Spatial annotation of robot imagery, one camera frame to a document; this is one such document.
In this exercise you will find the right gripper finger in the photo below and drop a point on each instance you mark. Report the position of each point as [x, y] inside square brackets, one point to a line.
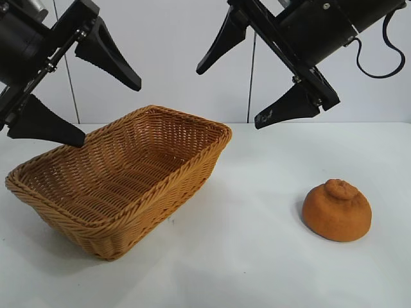
[289, 107]
[226, 41]

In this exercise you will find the orange-brown bread bun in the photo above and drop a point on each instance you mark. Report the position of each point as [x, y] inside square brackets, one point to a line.
[334, 218]

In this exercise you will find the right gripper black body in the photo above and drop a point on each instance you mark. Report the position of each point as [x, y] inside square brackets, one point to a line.
[308, 35]

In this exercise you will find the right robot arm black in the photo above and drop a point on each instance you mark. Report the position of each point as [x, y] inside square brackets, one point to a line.
[379, 13]

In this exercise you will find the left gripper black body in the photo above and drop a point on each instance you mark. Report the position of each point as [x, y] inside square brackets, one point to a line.
[22, 48]

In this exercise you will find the woven wicker basket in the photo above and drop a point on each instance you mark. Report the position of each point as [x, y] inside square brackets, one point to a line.
[128, 179]

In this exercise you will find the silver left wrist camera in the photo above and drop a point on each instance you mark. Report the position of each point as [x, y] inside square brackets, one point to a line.
[37, 7]

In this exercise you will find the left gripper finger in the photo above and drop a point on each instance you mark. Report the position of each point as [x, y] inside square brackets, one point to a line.
[106, 54]
[41, 125]

